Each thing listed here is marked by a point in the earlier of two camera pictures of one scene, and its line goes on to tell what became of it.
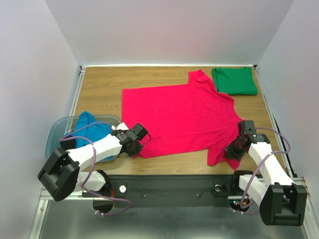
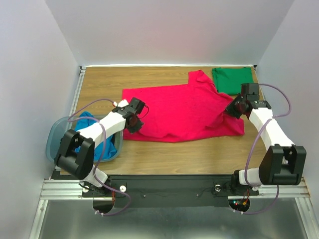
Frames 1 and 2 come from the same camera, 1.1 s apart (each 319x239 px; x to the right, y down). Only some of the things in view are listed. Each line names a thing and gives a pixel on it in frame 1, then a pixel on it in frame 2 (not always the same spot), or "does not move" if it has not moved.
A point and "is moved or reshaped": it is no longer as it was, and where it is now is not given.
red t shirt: (184, 118) is moved or reshaped
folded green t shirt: (235, 80) does not move
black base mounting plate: (167, 190) does not move
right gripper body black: (234, 149) → (234, 107)
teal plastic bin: (63, 126) does not move
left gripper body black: (136, 150) → (137, 126)
